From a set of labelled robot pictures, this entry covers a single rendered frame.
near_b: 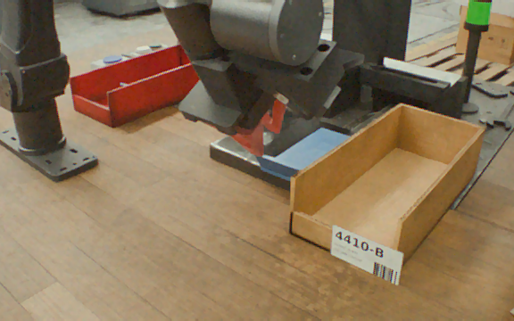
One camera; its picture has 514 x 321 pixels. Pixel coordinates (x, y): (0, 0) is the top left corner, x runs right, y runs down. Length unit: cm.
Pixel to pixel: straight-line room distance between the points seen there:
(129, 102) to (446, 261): 52
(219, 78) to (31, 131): 37
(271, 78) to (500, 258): 30
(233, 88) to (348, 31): 65
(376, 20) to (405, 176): 44
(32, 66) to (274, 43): 39
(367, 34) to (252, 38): 69
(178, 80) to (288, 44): 52
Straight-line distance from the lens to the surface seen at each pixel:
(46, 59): 64
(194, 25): 37
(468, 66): 85
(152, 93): 80
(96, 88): 87
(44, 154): 70
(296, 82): 35
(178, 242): 51
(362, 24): 100
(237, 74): 38
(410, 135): 67
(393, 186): 60
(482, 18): 83
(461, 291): 48
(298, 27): 33
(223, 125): 40
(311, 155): 61
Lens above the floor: 121
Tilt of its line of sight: 29 degrees down
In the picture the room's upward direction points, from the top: straight up
